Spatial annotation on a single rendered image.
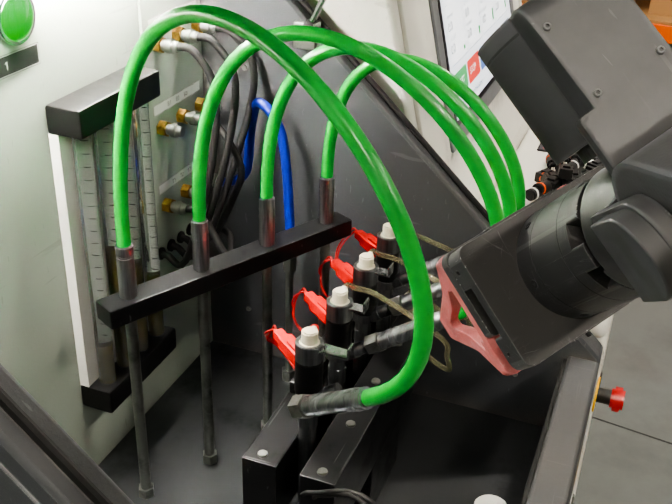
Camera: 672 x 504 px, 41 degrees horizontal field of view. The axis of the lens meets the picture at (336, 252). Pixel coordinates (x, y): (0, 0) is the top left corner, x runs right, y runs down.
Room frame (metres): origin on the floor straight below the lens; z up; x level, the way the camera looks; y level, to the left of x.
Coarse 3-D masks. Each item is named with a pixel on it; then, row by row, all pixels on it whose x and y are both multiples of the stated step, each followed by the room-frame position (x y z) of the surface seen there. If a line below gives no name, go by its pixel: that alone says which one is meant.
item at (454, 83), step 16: (368, 64) 0.94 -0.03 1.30; (432, 64) 0.92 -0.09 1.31; (352, 80) 0.95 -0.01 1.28; (448, 80) 0.91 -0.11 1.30; (464, 96) 0.91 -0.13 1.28; (480, 112) 0.90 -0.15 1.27; (496, 128) 0.89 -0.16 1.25; (512, 160) 0.89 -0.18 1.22; (320, 176) 0.97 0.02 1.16; (512, 176) 0.89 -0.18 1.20; (320, 192) 0.96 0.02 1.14; (320, 208) 0.96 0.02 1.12; (432, 272) 0.91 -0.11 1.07
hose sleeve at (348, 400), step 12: (312, 396) 0.59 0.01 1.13; (324, 396) 0.58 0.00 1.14; (336, 396) 0.57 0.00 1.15; (348, 396) 0.56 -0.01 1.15; (360, 396) 0.55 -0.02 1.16; (312, 408) 0.59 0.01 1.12; (324, 408) 0.58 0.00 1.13; (336, 408) 0.57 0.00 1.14; (348, 408) 0.56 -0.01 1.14; (360, 408) 0.55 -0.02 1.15
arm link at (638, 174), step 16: (656, 144) 0.27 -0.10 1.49; (624, 160) 0.27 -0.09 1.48; (640, 160) 0.26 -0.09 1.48; (656, 160) 0.26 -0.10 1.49; (624, 176) 0.27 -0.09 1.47; (640, 176) 0.26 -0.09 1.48; (656, 176) 0.25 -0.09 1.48; (624, 192) 0.28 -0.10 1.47; (640, 192) 0.26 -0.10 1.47; (656, 192) 0.25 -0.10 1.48
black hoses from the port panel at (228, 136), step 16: (176, 48) 0.98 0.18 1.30; (192, 48) 0.98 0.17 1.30; (208, 64) 0.98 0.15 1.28; (256, 64) 1.06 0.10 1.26; (208, 80) 0.98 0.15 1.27; (256, 80) 1.05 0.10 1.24; (240, 144) 1.03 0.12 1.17; (208, 160) 0.97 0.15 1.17; (224, 160) 1.00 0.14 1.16; (240, 160) 1.00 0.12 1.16; (208, 176) 0.96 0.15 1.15; (224, 176) 1.00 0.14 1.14; (240, 176) 1.00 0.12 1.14; (208, 192) 0.96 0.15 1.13; (224, 192) 1.02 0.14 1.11; (208, 208) 1.00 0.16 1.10; (208, 224) 0.97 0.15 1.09; (224, 224) 1.03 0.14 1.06; (160, 256) 0.98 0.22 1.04; (192, 256) 0.99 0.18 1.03
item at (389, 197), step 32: (160, 32) 0.72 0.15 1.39; (256, 32) 0.64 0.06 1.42; (128, 64) 0.75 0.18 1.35; (288, 64) 0.61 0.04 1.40; (128, 96) 0.76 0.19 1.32; (320, 96) 0.59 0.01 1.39; (128, 128) 0.77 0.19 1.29; (352, 128) 0.57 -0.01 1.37; (384, 192) 0.55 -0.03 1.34; (128, 224) 0.78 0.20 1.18; (128, 256) 0.78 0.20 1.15; (416, 256) 0.53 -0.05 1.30; (416, 288) 0.52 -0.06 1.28; (416, 320) 0.52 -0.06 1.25; (416, 352) 0.52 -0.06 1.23; (384, 384) 0.54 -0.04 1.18
